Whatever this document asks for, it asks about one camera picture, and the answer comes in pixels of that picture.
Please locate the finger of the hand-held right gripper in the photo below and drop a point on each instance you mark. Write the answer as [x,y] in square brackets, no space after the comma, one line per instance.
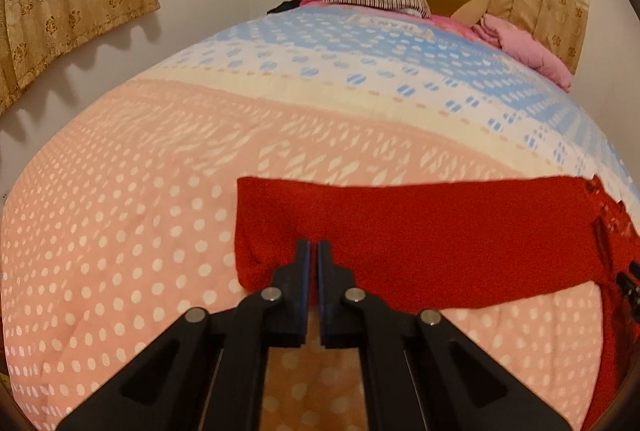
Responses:
[630,286]

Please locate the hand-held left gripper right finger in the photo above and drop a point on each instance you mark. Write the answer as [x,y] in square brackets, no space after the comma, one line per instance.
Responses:
[326,306]

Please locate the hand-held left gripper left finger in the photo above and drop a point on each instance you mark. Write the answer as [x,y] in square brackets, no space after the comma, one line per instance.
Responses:
[303,301]

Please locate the red knit garment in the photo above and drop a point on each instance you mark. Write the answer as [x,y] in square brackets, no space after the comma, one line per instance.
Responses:
[425,241]

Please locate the pink and blue dotted blanket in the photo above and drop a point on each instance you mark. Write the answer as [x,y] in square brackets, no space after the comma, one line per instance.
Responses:
[125,211]

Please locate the pink pillow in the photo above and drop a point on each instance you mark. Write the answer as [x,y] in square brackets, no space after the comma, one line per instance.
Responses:
[525,43]

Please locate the dark cloth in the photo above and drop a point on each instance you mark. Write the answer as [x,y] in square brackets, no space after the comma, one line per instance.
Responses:
[287,6]

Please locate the pink bedsheet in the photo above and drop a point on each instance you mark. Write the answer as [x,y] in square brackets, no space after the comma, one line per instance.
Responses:
[445,21]

